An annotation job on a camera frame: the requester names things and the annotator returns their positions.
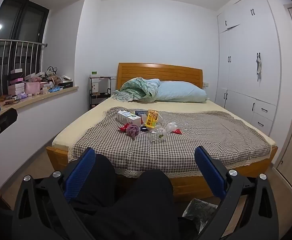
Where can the clear plastic cup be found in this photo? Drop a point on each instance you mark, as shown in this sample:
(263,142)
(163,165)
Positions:
(172,127)

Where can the purple cloth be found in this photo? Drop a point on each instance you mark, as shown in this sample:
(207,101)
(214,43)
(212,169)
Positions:
(132,131)

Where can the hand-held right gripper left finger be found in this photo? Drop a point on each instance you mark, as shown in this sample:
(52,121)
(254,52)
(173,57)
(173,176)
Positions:
(79,176)

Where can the person's black trousers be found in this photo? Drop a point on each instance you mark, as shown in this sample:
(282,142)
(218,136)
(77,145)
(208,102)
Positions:
(126,205)

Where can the small green display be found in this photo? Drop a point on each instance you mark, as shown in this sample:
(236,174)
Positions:
(94,73)

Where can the white box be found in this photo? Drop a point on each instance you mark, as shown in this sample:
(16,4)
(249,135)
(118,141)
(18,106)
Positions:
(95,87)

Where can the grey lined trash bin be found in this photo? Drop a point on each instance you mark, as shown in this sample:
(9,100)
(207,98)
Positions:
(198,210)

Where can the metal window railing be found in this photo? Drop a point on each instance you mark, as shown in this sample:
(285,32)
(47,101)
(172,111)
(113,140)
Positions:
(23,55)

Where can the yellow red snack packet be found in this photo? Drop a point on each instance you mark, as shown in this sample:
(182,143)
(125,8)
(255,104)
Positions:
(151,118)

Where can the cream bed sheet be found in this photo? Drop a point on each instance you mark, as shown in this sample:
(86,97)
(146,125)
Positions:
(98,107)

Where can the brown checkered blanket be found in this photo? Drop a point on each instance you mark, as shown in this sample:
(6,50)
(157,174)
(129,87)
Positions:
(198,142)

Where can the green floral quilt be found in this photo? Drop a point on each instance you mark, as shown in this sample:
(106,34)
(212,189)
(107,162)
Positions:
(136,90)

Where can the pink pouch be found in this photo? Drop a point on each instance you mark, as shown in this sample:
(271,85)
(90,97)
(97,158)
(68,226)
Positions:
(32,88)

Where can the clear plastic bag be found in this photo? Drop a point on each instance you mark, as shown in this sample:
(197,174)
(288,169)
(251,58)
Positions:
(158,135)

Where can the white milk carton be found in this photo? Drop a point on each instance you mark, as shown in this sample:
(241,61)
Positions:
(127,117)

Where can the dark blue box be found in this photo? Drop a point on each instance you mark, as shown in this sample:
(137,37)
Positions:
(141,113)

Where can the dark window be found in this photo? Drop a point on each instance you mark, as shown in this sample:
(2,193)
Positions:
(18,20)

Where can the beige stone windowsill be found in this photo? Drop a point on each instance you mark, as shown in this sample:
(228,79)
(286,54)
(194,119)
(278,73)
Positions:
(48,95)

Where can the black bedside rack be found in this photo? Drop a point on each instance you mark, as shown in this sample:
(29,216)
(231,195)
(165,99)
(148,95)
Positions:
(96,97)

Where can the white built-in wardrobe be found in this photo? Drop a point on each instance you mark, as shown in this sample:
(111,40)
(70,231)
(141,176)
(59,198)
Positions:
(243,55)

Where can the pile of boxes and cosmetics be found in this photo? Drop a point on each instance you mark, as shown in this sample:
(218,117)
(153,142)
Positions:
(16,85)

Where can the light blue pillow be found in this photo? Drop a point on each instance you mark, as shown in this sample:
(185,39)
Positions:
(181,92)

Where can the small red wrapper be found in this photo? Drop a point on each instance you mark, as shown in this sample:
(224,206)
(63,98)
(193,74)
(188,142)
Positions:
(178,131)

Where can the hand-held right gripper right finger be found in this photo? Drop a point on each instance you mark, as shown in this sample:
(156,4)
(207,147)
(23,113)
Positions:
(211,172)

